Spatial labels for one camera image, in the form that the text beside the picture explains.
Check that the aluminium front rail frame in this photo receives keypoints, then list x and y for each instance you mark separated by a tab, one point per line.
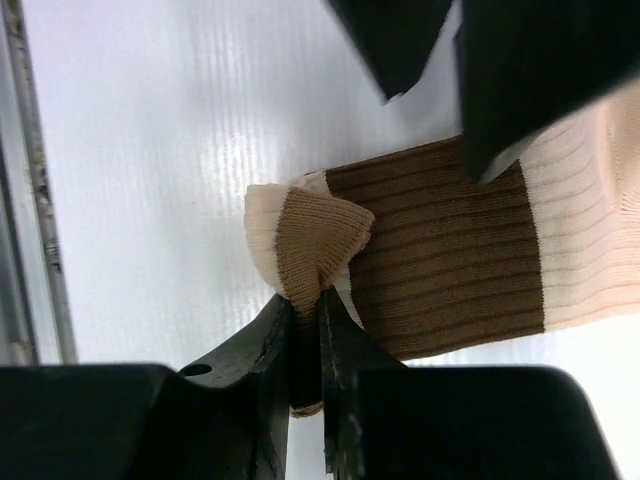
36	325

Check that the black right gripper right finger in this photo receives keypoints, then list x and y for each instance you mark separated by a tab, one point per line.
385	420

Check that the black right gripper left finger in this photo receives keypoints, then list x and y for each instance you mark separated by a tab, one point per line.
224	416

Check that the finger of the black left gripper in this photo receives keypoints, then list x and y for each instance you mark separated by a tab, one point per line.
523	65
394	38

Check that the cream and brown sock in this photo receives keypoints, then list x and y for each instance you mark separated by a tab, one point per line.
427	263

